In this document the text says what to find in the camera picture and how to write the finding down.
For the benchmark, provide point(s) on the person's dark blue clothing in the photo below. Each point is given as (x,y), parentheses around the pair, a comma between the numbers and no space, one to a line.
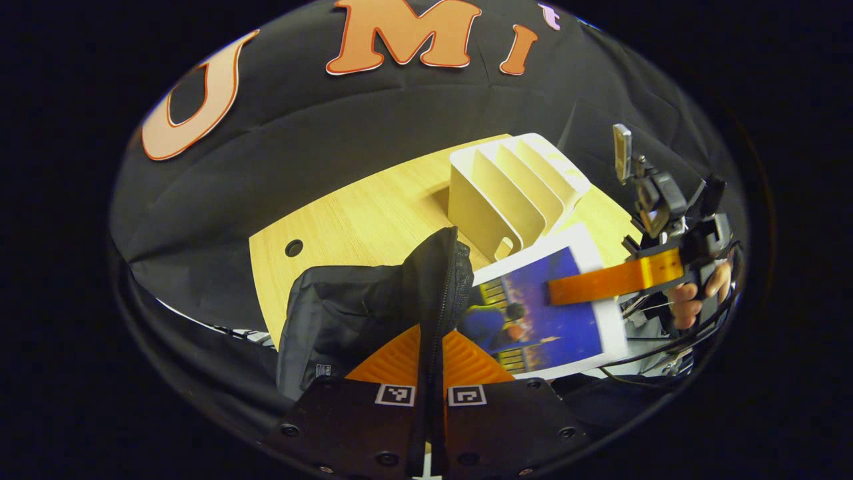
(600,400)

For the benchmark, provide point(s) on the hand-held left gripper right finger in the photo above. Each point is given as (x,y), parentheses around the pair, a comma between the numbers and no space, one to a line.
(506,420)

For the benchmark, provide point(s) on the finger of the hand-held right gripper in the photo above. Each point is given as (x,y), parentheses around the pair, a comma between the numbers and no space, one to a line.
(613,280)

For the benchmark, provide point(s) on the black schoolbag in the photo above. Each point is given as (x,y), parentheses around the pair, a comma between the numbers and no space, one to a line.
(346,313)

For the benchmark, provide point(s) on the white bookshelf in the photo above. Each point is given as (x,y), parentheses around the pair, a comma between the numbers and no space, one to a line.
(480,200)

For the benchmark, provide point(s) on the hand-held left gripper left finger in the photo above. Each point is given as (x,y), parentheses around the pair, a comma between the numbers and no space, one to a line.
(346,420)

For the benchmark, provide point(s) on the blue picture cover book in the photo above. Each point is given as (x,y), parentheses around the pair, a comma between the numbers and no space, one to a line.
(566,326)

